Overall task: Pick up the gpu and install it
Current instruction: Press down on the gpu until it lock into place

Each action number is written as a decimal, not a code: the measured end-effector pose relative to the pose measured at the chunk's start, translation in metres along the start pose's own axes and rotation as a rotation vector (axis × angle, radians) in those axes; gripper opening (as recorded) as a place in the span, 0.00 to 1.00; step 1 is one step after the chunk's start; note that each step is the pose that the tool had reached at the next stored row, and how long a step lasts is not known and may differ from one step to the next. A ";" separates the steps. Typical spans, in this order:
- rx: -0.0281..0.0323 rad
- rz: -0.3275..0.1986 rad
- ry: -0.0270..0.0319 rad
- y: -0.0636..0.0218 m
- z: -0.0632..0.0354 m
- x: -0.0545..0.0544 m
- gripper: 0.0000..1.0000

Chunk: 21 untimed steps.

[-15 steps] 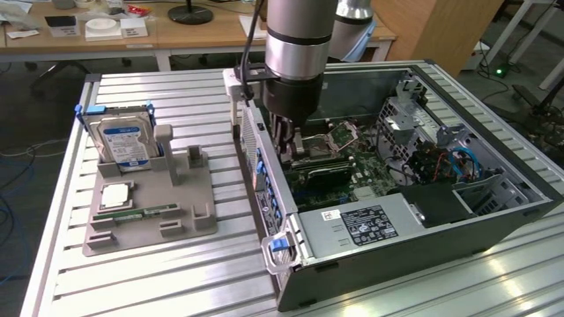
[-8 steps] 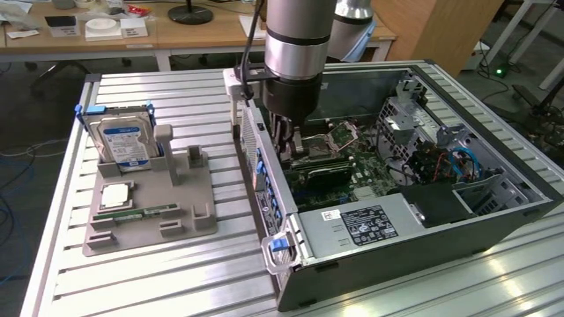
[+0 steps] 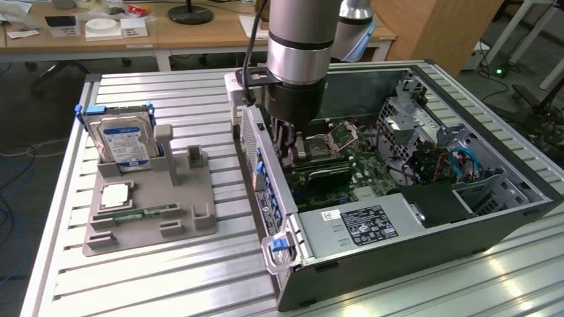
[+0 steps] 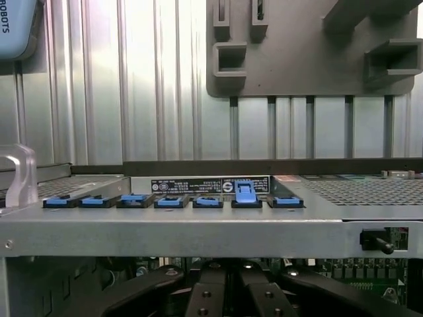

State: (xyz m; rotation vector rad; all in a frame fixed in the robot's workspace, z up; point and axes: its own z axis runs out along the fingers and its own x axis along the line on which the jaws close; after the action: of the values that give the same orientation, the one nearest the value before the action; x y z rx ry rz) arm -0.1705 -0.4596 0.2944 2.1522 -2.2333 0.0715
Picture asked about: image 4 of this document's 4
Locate grey metal PC case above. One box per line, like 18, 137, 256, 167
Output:
0, 143, 423, 317

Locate green motherboard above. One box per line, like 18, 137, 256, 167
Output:
132, 227, 410, 298

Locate grey plastic parts rack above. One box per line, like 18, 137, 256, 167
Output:
206, 0, 423, 99

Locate black case label sticker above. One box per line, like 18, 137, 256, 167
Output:
150, 178, 272, 196

